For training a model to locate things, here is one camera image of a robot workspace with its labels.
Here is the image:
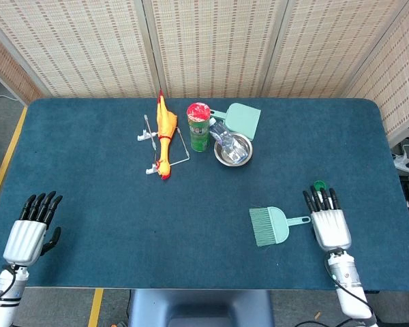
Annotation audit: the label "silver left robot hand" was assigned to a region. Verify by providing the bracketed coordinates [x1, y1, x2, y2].
[2, 190, 63, 266]

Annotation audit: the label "teal carpet table mat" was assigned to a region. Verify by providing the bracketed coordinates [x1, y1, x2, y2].
[0, 97, 409, 292]

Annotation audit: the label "yellow rubber chicken toy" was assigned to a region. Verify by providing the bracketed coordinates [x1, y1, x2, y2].
[155, 89, 179, 181]

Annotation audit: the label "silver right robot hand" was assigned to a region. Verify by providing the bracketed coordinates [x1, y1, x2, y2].
[302, 185, 352, 251]

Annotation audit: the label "clear plastic water bottle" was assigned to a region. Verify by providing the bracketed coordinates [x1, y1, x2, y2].
[209, 117, 249, 164]

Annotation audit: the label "metal wire stand white feet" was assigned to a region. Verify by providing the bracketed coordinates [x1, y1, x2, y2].
[136, 114, 191, 175]

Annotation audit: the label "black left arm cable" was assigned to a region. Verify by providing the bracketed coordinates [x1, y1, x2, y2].
[0, 265, 20, 307]

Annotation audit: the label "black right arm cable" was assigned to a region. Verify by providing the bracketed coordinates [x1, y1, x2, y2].
[324, 253, 376, 317]

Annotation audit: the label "stainless steel bowl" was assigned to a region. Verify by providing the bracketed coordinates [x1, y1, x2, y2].
[213, 133, 254, 167]

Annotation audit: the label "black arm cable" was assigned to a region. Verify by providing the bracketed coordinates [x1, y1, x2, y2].
[324, 253, 376, 317]
[0, 265, 20, 307]

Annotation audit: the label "green chip canister red lid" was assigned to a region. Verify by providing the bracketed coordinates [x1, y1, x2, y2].
[186, 102, 212, 153]

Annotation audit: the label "light green small broom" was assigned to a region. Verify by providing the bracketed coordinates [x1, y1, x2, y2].
[249, 206, 312, 248]

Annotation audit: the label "bamboo folding screen panel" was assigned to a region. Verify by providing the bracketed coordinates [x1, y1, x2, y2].
[0, 29, 44, 105]
[142, 0, 289, 99]
[0, 0, 164, 99]
[342, 0, 409, 144]
[262, 0, 409, 99]

